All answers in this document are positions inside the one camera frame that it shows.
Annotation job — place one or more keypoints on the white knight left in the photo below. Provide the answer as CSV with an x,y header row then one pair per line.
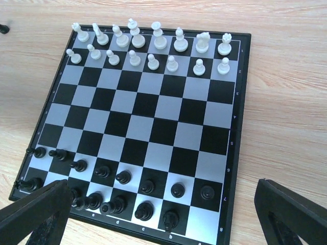
x,y
102,38

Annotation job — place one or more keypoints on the white bishop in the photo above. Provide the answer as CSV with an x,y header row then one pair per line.
x,y
122,40
180,44

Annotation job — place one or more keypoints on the white knight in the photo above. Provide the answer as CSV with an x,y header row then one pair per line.
x,y
102,38
202,42

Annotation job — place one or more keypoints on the white knight right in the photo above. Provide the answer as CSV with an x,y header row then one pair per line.
x,y
202,42

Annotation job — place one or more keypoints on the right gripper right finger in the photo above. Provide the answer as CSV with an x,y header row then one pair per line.
x,y
287,217

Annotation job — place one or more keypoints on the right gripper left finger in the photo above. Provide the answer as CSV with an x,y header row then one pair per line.
x,y
42,215

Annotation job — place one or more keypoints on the black folding chess board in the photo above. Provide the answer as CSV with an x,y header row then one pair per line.
x,y
168,127

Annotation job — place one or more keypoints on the white bishop left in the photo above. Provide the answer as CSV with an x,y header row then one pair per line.
x,y
122,40

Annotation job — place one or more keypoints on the black piece board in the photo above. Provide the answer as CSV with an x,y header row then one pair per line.
x,y
144,211

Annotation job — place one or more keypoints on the black king piece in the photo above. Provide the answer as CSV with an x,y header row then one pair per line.
x,y
147,187

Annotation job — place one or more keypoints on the white rook right corner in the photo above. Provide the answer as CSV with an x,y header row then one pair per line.
x,y
224,48

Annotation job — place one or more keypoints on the black rook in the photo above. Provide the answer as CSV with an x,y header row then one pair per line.
x,y
30,185

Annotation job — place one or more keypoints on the white rook corner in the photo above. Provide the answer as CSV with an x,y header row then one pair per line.
x,y
82,36
224,48

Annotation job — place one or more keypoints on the white rook left corner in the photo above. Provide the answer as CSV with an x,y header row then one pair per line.
x,y
82,36

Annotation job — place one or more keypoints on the white pawn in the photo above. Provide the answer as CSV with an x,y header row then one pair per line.
x,y
199,68
135,60
223,68
172,64
113,59
153,63
75,58
94,53

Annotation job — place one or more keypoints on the white bishop right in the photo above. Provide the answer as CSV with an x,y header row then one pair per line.
x,y
180,44

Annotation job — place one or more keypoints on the black pawn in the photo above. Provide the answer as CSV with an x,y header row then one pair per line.
x,y
177,190
123,177
102,171

